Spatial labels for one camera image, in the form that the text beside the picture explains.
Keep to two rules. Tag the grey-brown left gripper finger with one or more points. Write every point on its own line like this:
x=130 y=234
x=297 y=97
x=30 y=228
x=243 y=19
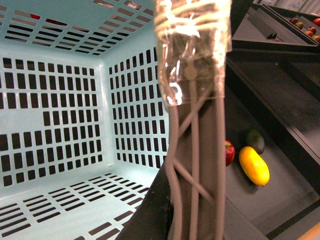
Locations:
x=193 y=38

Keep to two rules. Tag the light blue plastic basket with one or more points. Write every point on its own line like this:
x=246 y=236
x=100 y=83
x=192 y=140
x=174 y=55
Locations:
x=83 y=130

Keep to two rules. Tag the red apple on table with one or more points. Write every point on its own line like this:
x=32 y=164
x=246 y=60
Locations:
x=229 y=152

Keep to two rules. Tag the green avocado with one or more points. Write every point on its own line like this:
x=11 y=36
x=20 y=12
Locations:
x=254 y=139

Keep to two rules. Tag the yellow mango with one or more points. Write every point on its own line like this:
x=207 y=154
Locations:
x=254 y=166

